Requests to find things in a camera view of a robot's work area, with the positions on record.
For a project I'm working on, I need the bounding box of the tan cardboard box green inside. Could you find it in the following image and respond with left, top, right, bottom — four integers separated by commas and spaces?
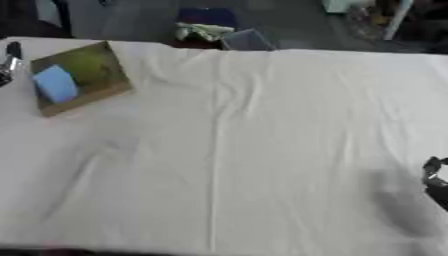
28, 40, 135, 118

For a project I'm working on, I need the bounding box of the grey plastic bin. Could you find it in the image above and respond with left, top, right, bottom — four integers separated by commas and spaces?
218, 28, 279, 52

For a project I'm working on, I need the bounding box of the pale green crumpled cloth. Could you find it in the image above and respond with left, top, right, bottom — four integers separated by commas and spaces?
173, 21, 237, 43

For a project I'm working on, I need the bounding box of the white pole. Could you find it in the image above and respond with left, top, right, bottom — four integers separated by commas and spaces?
381, 0, 415, 41

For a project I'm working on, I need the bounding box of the light blue rectangular block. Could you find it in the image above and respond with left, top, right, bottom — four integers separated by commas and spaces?
29, 64, 81, 105

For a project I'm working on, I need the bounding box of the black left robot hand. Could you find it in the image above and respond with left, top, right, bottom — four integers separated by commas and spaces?
0, 41, 25, 88

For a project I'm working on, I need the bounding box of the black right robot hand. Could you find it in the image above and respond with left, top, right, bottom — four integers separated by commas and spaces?
420, 155, 448, 212

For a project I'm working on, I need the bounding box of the dark blue bag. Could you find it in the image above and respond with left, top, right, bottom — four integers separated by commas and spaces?
175, 7, 240, 30

